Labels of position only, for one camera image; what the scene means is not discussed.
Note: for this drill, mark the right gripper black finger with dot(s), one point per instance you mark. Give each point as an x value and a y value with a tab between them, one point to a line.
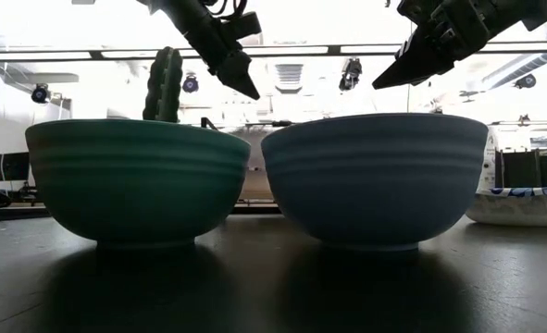
416	65

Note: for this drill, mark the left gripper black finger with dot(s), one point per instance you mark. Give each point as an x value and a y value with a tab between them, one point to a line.
238	74

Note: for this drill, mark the blue ribbed plastic bowl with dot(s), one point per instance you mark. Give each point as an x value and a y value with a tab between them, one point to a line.
375	180

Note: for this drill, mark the green ribbed plastic bowl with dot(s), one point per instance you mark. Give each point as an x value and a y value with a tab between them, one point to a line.
136	180

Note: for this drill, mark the white blue-patterned paper bowl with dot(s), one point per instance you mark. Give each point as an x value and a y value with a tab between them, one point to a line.
518	208

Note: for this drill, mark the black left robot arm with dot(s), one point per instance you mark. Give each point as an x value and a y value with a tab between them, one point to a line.
152	3

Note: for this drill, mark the black overhead rig bar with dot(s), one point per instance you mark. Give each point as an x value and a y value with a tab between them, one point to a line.
282	49

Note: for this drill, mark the green cactus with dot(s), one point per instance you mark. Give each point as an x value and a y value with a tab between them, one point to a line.
164	85

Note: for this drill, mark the white column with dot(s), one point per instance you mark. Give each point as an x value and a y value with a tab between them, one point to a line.
489	162

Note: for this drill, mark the black partition panel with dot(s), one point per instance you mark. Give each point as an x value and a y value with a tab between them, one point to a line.
532	168

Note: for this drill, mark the black computer monitor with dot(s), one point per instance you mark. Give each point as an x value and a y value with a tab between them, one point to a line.
15	166

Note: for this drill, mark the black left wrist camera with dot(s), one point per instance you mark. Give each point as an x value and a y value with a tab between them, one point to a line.
243	27

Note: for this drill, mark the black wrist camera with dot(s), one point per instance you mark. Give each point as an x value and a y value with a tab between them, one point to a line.
539	14
243	27

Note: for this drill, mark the black metal shelf frame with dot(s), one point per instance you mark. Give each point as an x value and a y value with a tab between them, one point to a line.
207	121

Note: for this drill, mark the black hanging camera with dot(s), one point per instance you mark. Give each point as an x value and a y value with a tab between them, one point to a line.
350	73

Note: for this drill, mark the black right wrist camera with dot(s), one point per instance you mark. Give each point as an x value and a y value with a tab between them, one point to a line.
539	14

